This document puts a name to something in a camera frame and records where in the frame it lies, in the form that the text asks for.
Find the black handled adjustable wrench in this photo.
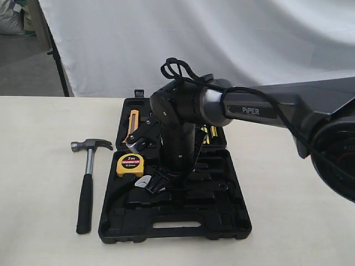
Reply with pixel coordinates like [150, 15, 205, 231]
[134, 177, 234, 195]

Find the orange utility knife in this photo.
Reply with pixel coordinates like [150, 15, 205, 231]
[123, 109, 139, 143]

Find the black backdrop stand pole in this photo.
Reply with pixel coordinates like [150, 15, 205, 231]
[43, 16, 70, 97]

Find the black plastic tool case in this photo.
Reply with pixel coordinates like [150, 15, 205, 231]
[98, 89, 252, 244]

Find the white plastic sack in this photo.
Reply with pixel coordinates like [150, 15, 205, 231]
[1, 0, 24, 35]

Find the yellow tape measure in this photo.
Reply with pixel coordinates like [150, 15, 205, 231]
[116, 154, 144, 178]

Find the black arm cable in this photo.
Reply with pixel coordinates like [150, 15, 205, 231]
[160, 57, 355, 183]

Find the small yellow black screwdriver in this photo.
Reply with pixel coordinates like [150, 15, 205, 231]
[210, 126, 218, 137]

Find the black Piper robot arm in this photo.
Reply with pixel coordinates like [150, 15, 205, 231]
[150, 75, 354, 201]

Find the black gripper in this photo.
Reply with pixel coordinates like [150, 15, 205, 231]
[145, 124, 195, 195]

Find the large yellow black screwdriver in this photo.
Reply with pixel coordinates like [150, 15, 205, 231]
[201, 125, 210, 145]

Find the steel claw hammer black grip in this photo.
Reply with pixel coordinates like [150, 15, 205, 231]
[70, 139, 113, 235]

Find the white backdrop cloth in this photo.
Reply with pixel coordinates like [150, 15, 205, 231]
[40, 1, 354, 98]

